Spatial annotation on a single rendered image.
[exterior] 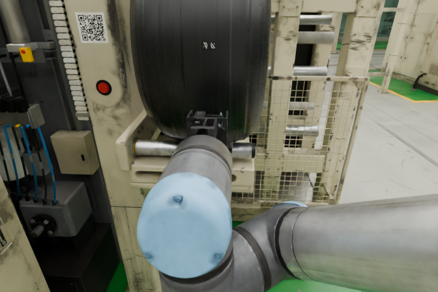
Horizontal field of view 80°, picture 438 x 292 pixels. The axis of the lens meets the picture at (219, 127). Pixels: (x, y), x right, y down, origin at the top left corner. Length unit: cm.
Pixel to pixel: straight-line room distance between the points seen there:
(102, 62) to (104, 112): 15
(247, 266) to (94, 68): 65
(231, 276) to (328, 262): 11
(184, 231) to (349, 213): 16
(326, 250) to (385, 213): 7
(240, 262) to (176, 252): 11
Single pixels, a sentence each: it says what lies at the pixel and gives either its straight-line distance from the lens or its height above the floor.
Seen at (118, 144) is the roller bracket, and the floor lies 94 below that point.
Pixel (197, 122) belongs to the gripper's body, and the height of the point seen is 109.
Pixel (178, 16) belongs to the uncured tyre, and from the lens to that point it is 54.
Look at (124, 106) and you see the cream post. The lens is 82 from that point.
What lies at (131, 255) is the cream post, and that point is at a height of 37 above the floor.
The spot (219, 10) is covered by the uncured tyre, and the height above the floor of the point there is 127.
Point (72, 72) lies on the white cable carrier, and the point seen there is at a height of 110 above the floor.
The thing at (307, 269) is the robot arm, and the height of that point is 101.
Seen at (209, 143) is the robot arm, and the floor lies 111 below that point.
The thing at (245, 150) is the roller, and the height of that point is 91.
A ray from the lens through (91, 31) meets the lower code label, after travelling 80.
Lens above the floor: 128
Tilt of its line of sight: 25 degrees down
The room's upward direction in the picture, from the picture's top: straight up
